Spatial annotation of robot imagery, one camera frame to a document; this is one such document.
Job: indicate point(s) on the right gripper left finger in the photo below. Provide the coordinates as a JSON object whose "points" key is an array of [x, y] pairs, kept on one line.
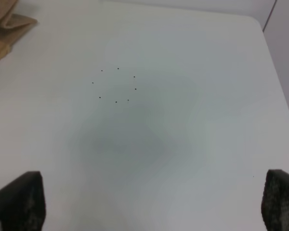
{"points": [[22, 203]]}

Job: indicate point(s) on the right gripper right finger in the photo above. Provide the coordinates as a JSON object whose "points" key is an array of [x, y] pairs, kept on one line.
{"points": [[275, 201]]}

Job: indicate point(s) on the brown linen tote bag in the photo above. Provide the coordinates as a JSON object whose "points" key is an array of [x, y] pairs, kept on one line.
{"points": [[12, 26]]}

